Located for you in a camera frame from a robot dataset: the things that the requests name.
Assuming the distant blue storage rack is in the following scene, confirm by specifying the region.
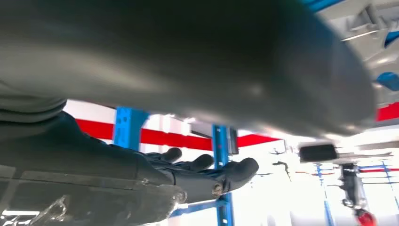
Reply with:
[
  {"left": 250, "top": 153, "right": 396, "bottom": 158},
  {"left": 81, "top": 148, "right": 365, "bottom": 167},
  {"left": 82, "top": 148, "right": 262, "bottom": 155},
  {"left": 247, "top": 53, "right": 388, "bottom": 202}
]
[{"left": 315, "top": 162, "right": 399, "bottom": 226}]

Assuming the black barrier post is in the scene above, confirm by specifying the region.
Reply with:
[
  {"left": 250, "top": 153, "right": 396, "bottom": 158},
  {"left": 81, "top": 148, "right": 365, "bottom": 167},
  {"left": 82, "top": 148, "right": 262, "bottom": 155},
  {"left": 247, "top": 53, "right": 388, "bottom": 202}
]
[{"left": 228, "top": 127, "right": 239, "bottom": 156}]

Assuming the long red barrier belt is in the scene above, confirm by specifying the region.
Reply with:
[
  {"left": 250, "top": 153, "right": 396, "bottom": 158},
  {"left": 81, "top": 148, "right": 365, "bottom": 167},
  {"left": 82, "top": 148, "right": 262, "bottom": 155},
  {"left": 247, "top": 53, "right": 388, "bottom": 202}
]
[{"left": 237, "top": 102, "right": 399, "bottom": 148}]

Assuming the dark device with red part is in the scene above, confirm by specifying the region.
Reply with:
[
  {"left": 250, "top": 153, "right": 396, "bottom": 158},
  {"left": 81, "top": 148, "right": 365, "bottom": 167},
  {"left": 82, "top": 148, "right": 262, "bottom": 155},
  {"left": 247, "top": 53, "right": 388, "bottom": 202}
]
[{"left": 338, "top": 162, "right": 378, "bottom": 226}]

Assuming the short red barrier belt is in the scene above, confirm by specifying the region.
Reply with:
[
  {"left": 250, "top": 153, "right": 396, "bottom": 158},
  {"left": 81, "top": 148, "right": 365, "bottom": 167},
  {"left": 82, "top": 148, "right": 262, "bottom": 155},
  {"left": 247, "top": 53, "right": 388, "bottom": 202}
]
[{"left": 76, "top": 118, "right": 213, "bottom": 151}]

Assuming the black rectangular block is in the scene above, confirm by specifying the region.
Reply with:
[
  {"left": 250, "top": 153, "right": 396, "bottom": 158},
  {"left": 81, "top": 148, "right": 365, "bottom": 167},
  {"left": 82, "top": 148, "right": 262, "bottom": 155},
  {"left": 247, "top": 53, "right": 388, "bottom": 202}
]
[{"left": 299, "top": 144, "right": 339, "bottom": 163}]

